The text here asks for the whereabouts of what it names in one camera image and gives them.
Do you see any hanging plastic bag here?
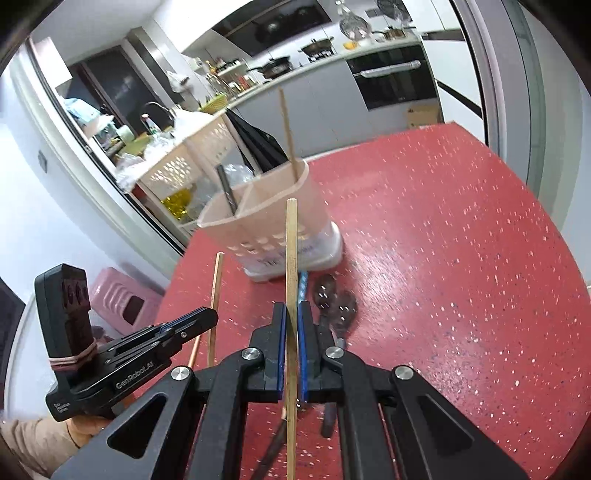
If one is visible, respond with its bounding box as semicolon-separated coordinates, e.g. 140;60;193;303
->
166;69;190;94

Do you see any white refrigerator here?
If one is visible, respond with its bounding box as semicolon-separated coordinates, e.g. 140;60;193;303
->
420;28;486;145

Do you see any cardboard box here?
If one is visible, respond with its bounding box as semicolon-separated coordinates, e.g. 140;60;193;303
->
406;105;439;128

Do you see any black range hood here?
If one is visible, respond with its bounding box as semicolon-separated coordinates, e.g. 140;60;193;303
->
211;0;332;58

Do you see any pink utensil holder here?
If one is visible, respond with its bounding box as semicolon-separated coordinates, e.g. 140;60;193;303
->
197;159;345;283

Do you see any clear plastic bag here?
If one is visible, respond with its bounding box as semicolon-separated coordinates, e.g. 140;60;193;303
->
194;164;256;217

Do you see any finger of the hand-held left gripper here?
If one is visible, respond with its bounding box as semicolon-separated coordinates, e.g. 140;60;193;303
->
137;308;219;361
115;307;205;346

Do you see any pink plastic stool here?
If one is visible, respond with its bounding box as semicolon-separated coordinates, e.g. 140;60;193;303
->
90;267;165;340

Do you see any small black-handled metal spoon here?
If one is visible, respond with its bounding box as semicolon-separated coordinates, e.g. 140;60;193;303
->
320;290;359;439

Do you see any green plastic basket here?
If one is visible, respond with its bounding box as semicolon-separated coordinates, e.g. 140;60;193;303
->
198;92;230;114

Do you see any grey door frame post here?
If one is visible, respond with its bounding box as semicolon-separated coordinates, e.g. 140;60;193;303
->
9;39;191;278
455;0;573;232

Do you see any black built-in oven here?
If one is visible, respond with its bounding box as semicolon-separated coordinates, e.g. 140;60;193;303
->
345;45;439;112

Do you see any spice rack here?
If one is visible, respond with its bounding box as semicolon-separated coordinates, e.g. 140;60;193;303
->
205;58;250;100

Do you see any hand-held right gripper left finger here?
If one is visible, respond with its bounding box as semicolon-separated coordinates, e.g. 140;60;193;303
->
50;302;287;480

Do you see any round metal steamer rack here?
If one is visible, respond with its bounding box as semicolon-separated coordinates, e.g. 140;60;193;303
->
339;0;373;40

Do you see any person's left forearm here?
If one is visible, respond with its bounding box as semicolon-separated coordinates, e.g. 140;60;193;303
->
0;415;77;478

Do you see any lidded black wok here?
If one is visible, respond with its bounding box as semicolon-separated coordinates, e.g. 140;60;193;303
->
299;37;334;56

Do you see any pile of clear plastic bags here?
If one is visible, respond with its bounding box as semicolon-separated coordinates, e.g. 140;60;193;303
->
113;134;176;191

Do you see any person's left hand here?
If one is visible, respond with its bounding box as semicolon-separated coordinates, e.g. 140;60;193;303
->
67;413;112;448

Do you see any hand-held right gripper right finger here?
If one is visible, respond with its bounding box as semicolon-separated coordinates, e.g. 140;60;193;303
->
298;300;532;480

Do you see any beige plastic storage cart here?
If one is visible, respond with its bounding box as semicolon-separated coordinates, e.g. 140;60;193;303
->
117;112;259;236

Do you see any brown-handled utensil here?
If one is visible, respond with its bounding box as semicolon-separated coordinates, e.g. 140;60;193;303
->
216;165;238;216

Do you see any kitchen faucet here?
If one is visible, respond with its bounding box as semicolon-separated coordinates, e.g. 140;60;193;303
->
140;102;177;131

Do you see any yellow oil bottle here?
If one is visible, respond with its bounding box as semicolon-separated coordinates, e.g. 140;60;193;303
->
161;188;195;221

